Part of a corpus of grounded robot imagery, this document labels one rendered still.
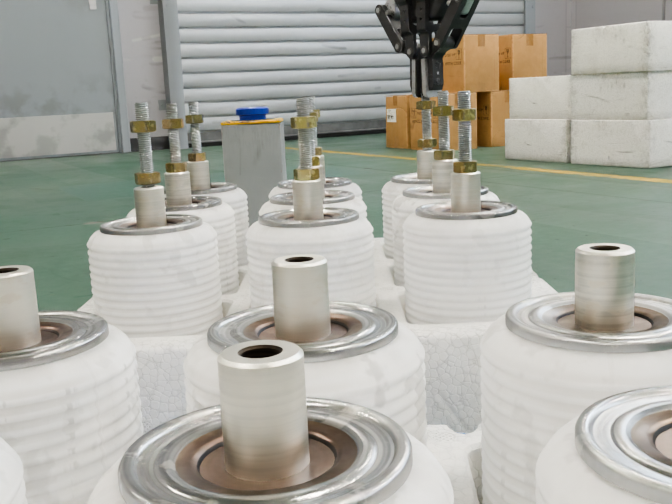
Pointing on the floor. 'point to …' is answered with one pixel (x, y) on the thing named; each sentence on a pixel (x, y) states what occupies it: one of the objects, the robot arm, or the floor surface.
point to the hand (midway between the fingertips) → (426, 77)
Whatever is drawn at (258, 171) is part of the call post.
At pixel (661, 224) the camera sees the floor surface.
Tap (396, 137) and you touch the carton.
